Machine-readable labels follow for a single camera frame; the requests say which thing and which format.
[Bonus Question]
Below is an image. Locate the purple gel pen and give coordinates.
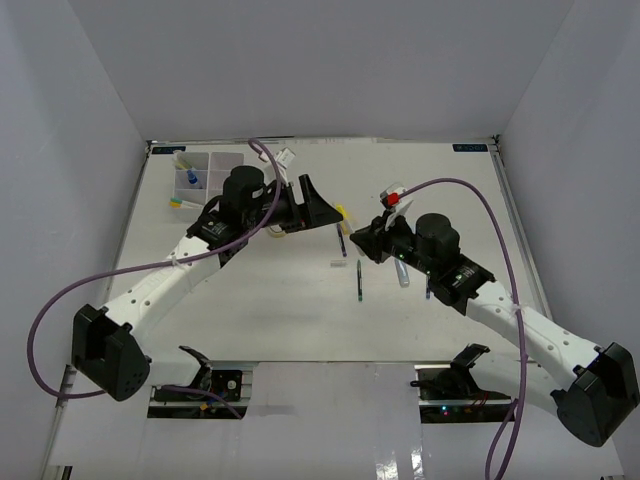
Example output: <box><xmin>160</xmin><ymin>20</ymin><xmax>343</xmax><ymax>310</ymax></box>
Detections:
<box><xmin>336</xmin><ymin>224</ymin><xmax>348</xmax><ymax>258</ymax></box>

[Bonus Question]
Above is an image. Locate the white organizer box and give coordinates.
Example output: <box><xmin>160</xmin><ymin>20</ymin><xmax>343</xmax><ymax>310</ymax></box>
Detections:
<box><xmin>170</xmin><ymin>148</ymin><xmax>209</xmax><ymax>222</ymax></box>
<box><xmin>207</xmin><ymin>152</ymin><xmax>244</xmax><ymax>193</ymax></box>

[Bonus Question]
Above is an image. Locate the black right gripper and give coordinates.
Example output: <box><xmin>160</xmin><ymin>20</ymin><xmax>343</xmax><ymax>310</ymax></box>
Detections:
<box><xmin>351</xmin><ymin>210</ymin><xmax>437</xmax><ymax>277</ymax></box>

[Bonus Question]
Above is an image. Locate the white left organizer box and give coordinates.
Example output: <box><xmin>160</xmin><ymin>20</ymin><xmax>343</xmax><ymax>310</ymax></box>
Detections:
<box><xmin>170</xmin><ymin>148</ymin><xmax>209</xmax><ymax>222</ymax></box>

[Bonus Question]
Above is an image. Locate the black table logo label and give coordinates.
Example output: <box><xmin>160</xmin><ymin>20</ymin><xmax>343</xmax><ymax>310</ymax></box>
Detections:
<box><xmin>452</xmin><ymin>143</ymin><xmax>488</xmax><ymax>153</ymax></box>
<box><xmin>151</xmin><ymin>146</ymin><xmax>186</xmax><ymax>155</ymax></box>

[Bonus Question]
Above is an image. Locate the green highlighter pen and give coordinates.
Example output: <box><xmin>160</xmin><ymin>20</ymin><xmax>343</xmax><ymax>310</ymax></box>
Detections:
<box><xmin>356</xmin><ymin>259</ymin><xmax>363</xmax><ymax>302</ymax></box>

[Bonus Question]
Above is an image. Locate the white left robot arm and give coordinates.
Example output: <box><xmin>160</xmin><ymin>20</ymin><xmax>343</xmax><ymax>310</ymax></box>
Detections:
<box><xmin>72</xmin><ymin>165</ymin><xmax>343</xmax><ymax>401</ymax></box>

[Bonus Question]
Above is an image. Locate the yellow highlighter body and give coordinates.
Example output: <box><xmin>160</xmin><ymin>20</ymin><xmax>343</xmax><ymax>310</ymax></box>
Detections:
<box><xmin>334</xmin><ymin>203</ymin><xmax>354</xmax><ymax>223</ymax></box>

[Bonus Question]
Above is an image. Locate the white right organizer box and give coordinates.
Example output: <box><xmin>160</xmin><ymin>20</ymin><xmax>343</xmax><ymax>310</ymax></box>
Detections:
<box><xmin>207</xmin><ymin>152</ymin><xmax>244</xmax><ymax>193</ymax></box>

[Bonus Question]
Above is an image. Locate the thin yellow highlighter pen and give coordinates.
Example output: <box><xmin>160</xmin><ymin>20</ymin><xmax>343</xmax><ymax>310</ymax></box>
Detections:
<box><xmin>172</xmin><ymin>151</ymin><xmax>193</xmax><ymax>170</ymax></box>

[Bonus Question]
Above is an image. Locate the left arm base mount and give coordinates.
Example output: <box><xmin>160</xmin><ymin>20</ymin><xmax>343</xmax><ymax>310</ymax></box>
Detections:
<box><xmin>148</xmin><ymin>346</ymin><xmax>250</xmax><ymax>420</ymax></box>

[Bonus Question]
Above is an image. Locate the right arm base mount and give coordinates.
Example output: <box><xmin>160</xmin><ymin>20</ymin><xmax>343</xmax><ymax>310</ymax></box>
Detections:
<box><xmin>410</xmin><ymin>344</ymin><xmax>512</xmax><ymax>425</ymax></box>

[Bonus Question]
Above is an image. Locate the white marker orange cap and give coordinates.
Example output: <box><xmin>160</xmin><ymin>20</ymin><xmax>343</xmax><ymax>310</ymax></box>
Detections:
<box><xmin>169</xmin><ymin>198</ymin><xmax>203</xmax><ymax>210</ymax></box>

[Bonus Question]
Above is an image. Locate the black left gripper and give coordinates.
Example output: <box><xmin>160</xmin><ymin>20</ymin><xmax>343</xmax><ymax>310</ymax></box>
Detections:
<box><xmin>244</xmin><ymin>175</ymin><xmax>342</xmax><ymax>233</ymax></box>

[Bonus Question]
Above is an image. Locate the black left table logo label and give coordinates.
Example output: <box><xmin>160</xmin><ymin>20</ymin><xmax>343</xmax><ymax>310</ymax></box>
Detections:
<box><xmin>151</xmin><ymin>146</ymin><xmax>186</xmax><ymax>155</ymax></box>

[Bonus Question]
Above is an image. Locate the blue cap spray bottle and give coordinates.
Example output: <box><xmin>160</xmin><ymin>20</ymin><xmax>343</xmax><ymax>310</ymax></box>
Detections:
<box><xmin>186</xmin><ymin>169</ymin><xmax>203</xmax><ymax>189</ymax></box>

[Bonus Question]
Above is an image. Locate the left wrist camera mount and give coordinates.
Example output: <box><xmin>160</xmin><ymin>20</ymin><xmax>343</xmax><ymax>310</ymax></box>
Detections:
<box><xmin>275</xmin><ymin>147</ymin><xmax>296</xmax><ymax>172</ymax></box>

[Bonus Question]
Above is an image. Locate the yellow masking tape roll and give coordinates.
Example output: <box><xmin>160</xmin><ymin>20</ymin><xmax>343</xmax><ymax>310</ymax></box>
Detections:
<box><xmin>267</xmin><ymin>226</ymin><xmax>286</xmax><ymax>238</ymax></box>

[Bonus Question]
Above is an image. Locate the aluminium table edge rail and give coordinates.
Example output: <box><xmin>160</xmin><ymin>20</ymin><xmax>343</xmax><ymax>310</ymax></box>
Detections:
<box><xmin>488</xmin><ymin>134</ymin><xmax>554</xmax><ymax>321</ymax></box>

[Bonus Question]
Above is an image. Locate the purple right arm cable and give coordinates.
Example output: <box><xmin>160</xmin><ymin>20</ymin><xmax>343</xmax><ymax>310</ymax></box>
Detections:
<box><xmin>397</xmin><ymin>178</ymin><xmax>529</xmax><ymax>480</ymax></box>

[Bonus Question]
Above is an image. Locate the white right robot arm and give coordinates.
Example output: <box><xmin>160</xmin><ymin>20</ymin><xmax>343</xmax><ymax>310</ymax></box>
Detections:
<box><xmin>350</xmin><ymin>213</ymin><xmax>639</xmax><ymax>447</ymax></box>

